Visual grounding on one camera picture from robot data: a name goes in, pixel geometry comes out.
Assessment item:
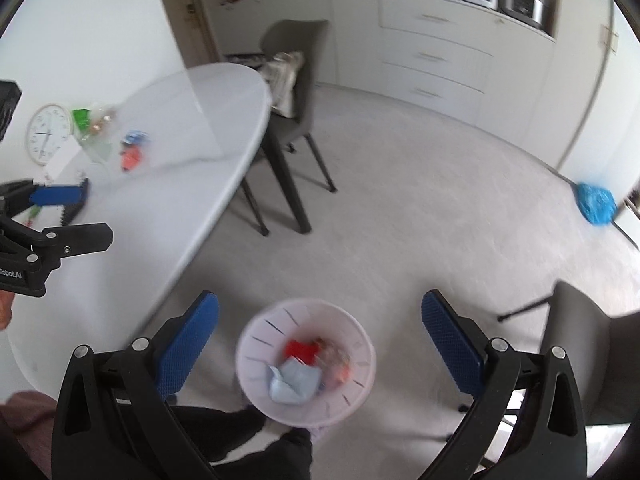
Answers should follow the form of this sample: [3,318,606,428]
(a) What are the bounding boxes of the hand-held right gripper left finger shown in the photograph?
[51,290,223,480]

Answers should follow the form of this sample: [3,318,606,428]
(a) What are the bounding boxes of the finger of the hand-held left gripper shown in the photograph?
[2,180,90,221]
[2,222,114,261]

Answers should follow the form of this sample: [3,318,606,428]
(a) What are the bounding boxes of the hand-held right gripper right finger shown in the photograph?
[422,289,587,480]

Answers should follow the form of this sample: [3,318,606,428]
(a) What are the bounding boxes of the white waste bin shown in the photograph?
[235,297,377,428]

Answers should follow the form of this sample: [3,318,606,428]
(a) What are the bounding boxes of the red plastic wrapper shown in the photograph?
[285,340,323,363]

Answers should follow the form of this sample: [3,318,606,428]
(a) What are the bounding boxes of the blue face mask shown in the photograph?
[267,360,323,403]

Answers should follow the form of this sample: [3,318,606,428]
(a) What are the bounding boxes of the black foam net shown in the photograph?
[57,170,92,226]

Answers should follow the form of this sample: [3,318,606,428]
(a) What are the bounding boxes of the white card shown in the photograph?
[42,137,83,183]

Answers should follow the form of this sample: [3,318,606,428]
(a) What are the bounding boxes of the clear plastic snack bag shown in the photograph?
[80,104,119,161]

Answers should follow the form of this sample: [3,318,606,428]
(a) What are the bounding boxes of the orange wrapper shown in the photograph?
[119,144,146,173]

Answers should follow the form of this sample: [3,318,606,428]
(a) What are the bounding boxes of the grey dining chair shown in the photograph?
[240,19,337,237]
[497,280,640,428]

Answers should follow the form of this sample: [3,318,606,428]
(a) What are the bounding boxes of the person's dark trousers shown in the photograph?
[167,405,313,480]

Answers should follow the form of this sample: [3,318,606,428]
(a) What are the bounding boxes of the person's maroon garment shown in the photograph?
[0,392,58,480]

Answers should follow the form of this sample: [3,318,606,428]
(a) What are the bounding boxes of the blue plastic bag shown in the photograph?
[575,182,617,225]

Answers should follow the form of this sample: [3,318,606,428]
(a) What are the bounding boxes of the row of shoes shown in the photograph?
[225,51,266,68]

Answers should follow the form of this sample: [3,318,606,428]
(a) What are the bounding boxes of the beige cloth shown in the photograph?
[260,51,306,117]

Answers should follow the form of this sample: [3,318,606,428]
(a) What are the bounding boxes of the white tall cupboard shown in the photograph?
[552,0,640,196]

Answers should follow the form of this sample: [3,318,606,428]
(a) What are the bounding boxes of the white drawer cabinet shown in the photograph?
[378,0,558,143]

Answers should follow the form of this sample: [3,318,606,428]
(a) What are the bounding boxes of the tall white wardrobe cabinet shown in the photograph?
[197,0,383,88]

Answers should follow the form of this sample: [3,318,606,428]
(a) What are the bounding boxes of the silver countertop oven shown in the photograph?
[501,0,551,30]

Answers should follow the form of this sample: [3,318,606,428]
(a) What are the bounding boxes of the round white wall clock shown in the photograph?
[26,104,74,166]

